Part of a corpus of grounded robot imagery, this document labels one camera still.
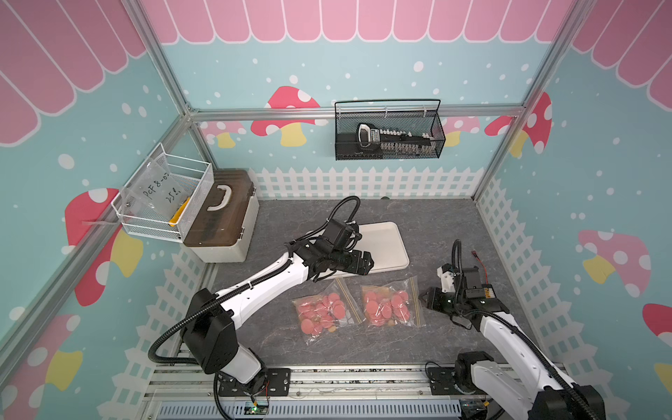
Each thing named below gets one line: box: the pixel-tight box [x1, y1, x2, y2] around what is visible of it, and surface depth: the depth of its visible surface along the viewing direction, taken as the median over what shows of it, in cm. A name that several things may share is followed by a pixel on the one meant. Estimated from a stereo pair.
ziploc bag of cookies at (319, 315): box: [292, 278, 366, 346], surface depth 87 cm
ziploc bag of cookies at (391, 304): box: [360, 275, 426, 329], surface depth 87 cm
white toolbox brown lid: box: [183, 168, 260, 263], surface depth 96 cm
